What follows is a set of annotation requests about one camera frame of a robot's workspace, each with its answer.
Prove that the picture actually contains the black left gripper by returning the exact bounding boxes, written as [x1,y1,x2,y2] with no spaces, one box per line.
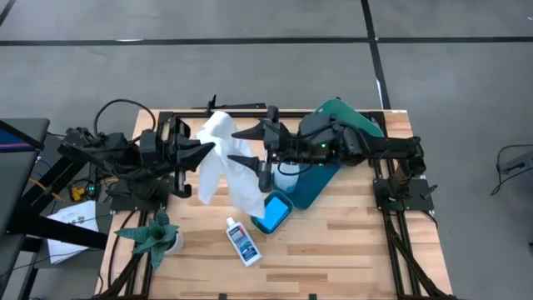
[139,116,217,176]

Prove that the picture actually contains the white towel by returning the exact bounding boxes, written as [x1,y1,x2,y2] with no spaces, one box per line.
[195,110,268,220]

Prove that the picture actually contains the white spray bottle blue trigger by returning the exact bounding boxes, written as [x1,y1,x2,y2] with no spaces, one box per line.
[272,162,301,194]

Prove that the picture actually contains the black aluminium table frame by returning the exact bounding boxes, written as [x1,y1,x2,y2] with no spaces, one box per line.
[89,108,455,300]

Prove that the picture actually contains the grey equipment base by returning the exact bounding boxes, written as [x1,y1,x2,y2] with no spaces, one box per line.
[499,150,533,175]

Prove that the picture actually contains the black floor cable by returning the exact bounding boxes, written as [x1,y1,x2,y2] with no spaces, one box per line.
[490,143,533,197]

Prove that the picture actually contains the dark blue plastic bin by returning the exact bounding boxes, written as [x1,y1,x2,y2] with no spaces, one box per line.
[286,161,343,212]

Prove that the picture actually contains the white paper sheets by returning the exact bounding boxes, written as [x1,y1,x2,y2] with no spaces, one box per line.
[46,199,100,265]

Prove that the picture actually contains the black side table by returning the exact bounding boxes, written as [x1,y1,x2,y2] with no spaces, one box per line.
[0,117,109,300]

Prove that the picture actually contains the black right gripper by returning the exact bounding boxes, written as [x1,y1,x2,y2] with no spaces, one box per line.
[227,105,301,173]

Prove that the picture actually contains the green plant in white pot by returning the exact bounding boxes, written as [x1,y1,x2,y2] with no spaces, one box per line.
[114,207,185,270]

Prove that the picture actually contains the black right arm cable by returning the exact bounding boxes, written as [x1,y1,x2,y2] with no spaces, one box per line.
[276,157,317,178]

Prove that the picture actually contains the white cleaner bottle blue label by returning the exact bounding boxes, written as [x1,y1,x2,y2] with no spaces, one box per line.
[224,216,263,268]

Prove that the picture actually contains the floor electronics with yellow cable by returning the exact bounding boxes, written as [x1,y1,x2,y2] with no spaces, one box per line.
[66,177,103,203]

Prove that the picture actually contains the small teal plastic bin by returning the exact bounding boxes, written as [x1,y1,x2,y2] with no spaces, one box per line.
[249,190,295,236]

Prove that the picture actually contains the blue kitchen sponge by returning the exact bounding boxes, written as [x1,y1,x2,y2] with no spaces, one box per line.
[261,197,291,233]

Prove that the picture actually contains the large teal plastic bin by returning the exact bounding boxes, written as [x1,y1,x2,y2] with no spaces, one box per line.
[311,97,385,139]

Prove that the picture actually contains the black bracket bar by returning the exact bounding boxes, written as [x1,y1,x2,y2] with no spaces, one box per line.
[192,94,267,112]

